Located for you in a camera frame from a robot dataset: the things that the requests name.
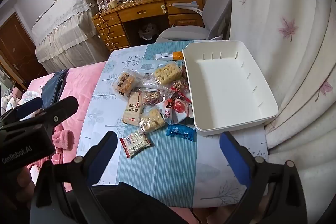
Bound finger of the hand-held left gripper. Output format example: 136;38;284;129
25;96;79;131
5;97;44;121

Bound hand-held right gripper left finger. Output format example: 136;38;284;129
30;131;118;224

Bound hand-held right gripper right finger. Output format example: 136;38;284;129
219;131;308;224

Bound small white red-edged packet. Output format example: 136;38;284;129
119;131;153;159

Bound long beige cracker packet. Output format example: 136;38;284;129
123;92;145;126

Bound small clear pack pale puffs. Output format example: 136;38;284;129
138;106;166;133

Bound blue snack packet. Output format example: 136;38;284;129
165;124;196;142

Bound clear pack of orange crackers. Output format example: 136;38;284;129
112;70;142;98

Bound clear nut bar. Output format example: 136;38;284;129
142;90;161;105
169;79;189;94

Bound white red snack packet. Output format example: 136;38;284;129
157;98;184;125

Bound white plastic bin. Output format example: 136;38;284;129
182;40;279;137

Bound pale blue packet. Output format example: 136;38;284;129
139;60;163;75

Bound large clear pack pale puffs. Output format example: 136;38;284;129
153;61;183;86

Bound white orange bar packet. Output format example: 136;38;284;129
155;51;183;62

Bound white patterned cloth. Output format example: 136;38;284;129
1;89;40;119

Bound blue jeans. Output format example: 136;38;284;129
41;69;69;109

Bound pink blanket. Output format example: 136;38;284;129
26;61;108;193

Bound pink garment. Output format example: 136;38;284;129
51;130;76;156

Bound brown wooden door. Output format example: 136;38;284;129
0;13;49;90

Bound leaf print tablecloth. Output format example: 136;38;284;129
76;42;269;209

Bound white lace covered cabinet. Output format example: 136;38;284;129
31;0;111;73

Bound white leaf print curtain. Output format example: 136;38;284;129
197;0;336;214

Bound black bag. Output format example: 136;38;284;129
139;22;159;41

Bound wooden desk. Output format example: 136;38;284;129
91;0;206;52

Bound white charging cable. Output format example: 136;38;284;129
98;0;116;50

